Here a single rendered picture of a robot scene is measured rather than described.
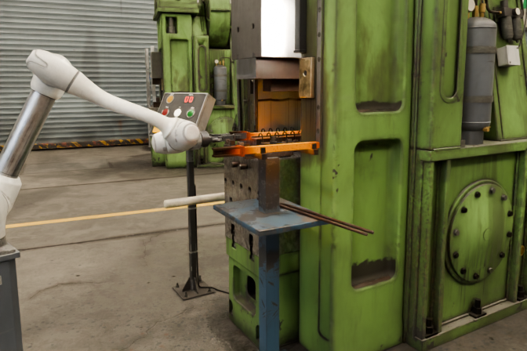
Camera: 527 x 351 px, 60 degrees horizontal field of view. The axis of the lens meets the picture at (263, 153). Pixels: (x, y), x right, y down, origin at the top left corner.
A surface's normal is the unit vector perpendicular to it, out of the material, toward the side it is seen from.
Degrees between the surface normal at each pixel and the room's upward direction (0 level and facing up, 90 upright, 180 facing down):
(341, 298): 90
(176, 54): 89
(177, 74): 89
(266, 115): 90
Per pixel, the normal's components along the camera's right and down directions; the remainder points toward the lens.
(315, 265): -0.86, 0.07
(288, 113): 0.50, 0.12
